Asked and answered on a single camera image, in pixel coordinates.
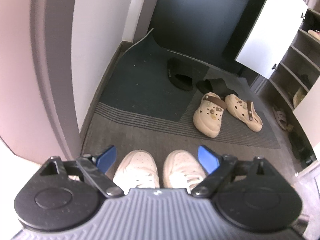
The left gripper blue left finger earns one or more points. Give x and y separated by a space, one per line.
94 168

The black slide sandal left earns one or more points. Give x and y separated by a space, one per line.
180 74

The black slide sandal right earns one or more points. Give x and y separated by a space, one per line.
217 86

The white cabinet door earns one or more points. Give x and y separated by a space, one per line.
271 35
307 112

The white chunky sneaker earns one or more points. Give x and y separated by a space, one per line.
137 170
181 170

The grey striped door mat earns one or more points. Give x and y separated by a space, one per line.
140 109

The dark shoes under cabinet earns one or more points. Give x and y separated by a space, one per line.
301 151

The yellow-green shoe on shelf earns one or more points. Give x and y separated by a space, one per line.
299 96

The black slide sandal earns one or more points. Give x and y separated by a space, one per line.
180 74
217 86

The shoe cabinet shelves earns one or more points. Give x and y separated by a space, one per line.
299 67

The beige slide sandal under cabinet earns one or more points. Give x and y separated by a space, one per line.
280 117

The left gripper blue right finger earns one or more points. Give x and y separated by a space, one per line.
219 169

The cream clog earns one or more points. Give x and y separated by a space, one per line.
244 111
208 117

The white cabinet door left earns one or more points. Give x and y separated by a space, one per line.
271 35

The pink white sneaker on shelf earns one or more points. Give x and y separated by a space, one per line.
314 33

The white cabinet door right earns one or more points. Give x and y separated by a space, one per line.
307 112

